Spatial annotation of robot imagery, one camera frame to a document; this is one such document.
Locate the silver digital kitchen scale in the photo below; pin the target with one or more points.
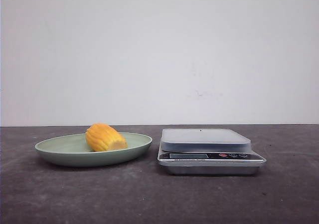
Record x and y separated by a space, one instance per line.
207 151

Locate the yellow corn cob piece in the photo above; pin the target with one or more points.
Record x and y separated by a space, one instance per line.
102 137

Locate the green shallow plate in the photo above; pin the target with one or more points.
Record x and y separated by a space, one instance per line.
73 150

